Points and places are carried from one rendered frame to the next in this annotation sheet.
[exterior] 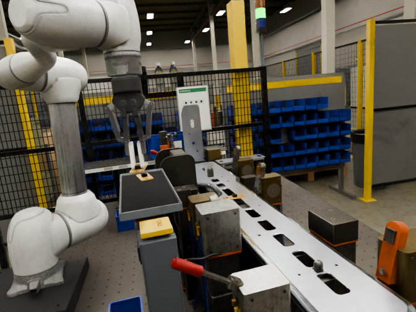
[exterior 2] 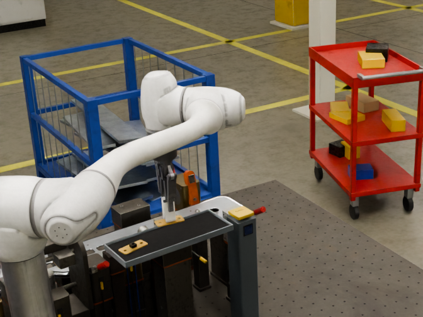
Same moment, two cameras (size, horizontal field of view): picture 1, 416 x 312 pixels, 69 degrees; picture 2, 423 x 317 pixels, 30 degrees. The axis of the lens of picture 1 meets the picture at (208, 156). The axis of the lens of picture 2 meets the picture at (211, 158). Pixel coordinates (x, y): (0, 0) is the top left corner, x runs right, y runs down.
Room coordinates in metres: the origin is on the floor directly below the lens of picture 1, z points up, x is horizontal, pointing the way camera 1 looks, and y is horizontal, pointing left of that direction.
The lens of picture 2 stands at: (1.31, 2.21, 2.27)
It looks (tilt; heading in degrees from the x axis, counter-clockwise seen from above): 23 degrees down; 252
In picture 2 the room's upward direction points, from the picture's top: 3 degrees counter-clockwise
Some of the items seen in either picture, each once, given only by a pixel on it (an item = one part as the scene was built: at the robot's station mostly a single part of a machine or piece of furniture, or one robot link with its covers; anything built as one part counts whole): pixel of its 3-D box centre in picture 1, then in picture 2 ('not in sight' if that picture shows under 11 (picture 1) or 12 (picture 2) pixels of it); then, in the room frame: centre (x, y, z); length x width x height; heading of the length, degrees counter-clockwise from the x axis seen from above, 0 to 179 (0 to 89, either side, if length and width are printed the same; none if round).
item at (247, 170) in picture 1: (248, 190); not in sight; (1.57, -0.20, 0.87); 0.12 x 0.07 x 0.35; 104
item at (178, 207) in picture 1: (145, 189); (169, 236); (0.81, 0.18, 1.16); 0.37 x 0.14 x 0.02; 14
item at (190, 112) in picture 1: (192, 133); not in sight; (1.83, 0.08, 1.17); 0.12 x 0.01 x 0.34; 104
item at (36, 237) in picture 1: (34, 236); not in sight; (1.08, 0.68, 0.92); 0.18 x 0.16 x 0.22; 146
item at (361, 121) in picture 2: not in sight; (364, 126); (-1.04, -1.95, 0.49); 0.81 x 0.46 x 0.98; 84
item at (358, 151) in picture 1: (371, 158); not in sight; (3.92, -2.15, 0.36); 0.50 x 0.50 x 0.73
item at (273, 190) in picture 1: (273, 214); not in sight; (1.22, -0.26, 0.87); 0.12 x 0.07 x 0.35; 104
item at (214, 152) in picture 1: (214, 176); not in sight; (1.87, -0.03, 0.88); 0.08 x 0.08 x 0.36; 14
